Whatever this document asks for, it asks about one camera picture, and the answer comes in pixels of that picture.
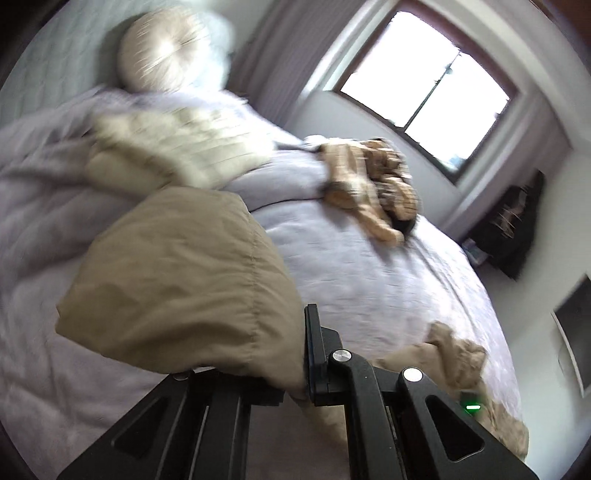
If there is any khaki puffer jacket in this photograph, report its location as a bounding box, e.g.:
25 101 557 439
56 188 529 478

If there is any beige striped clothes pile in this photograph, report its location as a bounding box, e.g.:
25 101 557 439
318 138 420 247

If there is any lavender quilted bedspread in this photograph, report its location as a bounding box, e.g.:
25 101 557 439
1 88 521 479

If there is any black hanging garment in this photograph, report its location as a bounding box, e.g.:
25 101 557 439
462 170 546 280

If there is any cream folded blanket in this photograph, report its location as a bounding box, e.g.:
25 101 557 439
85 107 276 196

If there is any grey curtain right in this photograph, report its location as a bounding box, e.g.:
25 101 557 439
440 93 572 240

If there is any grey curtain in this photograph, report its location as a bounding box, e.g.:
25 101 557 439
228 0 363 126
440 93 572 240

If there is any window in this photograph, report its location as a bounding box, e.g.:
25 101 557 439
332 1 518 183

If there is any grey curtain left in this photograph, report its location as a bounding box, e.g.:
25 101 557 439
228 0 363 126

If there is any round cream cushion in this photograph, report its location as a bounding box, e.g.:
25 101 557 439
117 6 235 92

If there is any grey quilted headboard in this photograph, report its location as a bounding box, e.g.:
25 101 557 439
1 1 160 125

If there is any wall mounted television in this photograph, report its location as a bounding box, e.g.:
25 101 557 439
552 275 591 397

